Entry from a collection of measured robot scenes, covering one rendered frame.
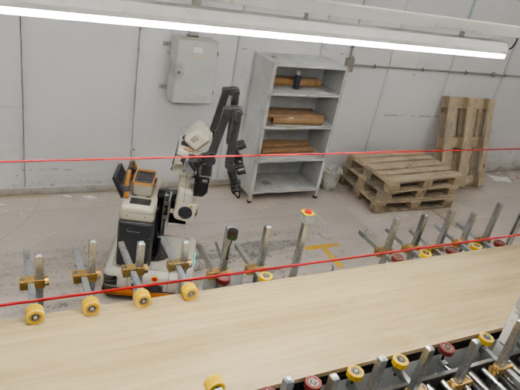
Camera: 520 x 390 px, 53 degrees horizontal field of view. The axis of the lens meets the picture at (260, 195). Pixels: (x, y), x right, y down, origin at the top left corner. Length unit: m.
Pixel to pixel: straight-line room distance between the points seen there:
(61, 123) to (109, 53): 0.80
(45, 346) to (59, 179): 3.16
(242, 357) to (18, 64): 3.44
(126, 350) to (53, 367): 0.31
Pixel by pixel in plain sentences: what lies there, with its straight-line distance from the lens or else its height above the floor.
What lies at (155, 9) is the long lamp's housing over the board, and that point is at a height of 2.36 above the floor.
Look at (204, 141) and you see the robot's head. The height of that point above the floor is 1.31.
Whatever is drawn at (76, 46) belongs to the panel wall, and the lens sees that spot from 5.11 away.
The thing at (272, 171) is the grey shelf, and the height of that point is 0.15.
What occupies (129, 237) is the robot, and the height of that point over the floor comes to 0.56.
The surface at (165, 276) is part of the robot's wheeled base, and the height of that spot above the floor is 0.27.
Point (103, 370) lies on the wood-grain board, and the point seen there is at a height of 0.90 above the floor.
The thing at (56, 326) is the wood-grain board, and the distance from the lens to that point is 2.68.
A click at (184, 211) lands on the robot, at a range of 3.94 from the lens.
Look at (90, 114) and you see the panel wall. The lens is 5.32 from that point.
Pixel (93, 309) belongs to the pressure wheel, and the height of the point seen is 0.94.
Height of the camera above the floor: 2.68
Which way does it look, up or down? 27 degrees down
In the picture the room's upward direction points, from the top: 11 degrees clockwise
